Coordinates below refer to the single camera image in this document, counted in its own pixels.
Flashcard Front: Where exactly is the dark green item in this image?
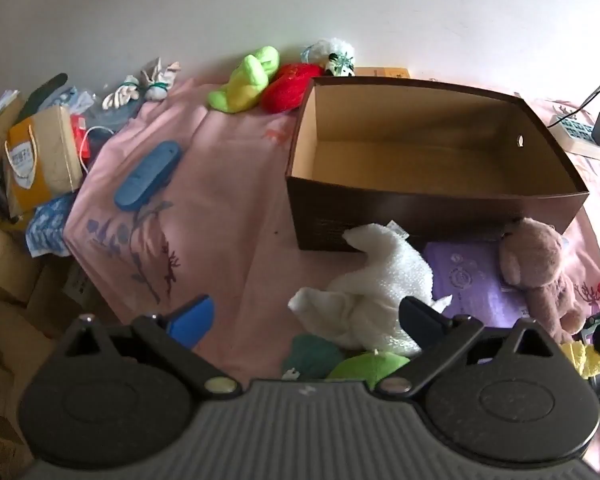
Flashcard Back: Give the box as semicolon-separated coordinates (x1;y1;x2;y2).
17;72;68;121

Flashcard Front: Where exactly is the white plush toy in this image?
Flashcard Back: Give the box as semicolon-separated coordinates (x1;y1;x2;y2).
287;222;453;356

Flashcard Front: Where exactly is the pile of cardboard boxes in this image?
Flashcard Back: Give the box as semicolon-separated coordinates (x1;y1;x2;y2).
0;210;118;480

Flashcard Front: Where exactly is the yellow flat box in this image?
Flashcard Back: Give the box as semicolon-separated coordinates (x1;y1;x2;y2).
354;66;411;80

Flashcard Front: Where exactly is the lime green plush toy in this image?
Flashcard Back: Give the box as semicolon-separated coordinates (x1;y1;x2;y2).
325;351;411;391

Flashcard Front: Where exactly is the pink bed sheet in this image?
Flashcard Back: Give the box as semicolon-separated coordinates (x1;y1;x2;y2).
62;72;600;480

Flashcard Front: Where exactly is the white looped cord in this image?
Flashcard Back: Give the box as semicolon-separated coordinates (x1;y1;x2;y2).
80;126;115;162

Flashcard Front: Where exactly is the blue glasses case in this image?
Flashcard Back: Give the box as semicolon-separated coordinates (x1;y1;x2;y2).
114;141;183;212

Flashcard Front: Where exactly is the yellow knitted item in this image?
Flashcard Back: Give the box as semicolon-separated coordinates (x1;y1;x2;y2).
560;342;600;381

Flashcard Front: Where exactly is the red packet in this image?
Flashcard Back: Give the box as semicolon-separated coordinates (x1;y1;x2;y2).
70;114;89;161

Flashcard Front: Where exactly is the white power strip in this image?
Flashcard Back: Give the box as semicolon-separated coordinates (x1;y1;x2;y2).
547;112;600;161

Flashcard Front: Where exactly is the light blue plastic bag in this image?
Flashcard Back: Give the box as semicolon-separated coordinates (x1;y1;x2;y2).
50;86;97;117

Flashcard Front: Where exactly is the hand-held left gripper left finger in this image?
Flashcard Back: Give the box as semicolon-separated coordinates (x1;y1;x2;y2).
55;296;243;396

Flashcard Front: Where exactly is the purple cloth pouch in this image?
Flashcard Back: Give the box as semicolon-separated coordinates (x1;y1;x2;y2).
422;241;531;331

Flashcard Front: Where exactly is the blue patterned cloth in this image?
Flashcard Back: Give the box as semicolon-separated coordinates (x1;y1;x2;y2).
26;192;76;258

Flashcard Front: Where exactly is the red plush toy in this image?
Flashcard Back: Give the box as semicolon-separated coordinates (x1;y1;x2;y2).
260;62;331;113

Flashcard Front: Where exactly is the brown cardboard box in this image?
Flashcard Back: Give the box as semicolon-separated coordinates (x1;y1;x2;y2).
285;77;590;252

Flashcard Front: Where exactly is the teal knitted item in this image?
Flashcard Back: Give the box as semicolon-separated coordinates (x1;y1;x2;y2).
281;334;346;381

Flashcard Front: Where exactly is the fluffy panda plush toy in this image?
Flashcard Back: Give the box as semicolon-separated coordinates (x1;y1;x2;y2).
300;37;356;77

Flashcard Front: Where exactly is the white sock bundle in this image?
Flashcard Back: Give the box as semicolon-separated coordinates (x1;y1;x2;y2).
141;57;181;101
102;76;142;110

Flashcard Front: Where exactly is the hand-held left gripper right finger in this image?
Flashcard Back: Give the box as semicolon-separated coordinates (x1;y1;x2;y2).
375;296;563;398

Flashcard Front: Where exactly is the pink teddy bear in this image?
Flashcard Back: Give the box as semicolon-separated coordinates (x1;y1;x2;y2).
498;217;587;345

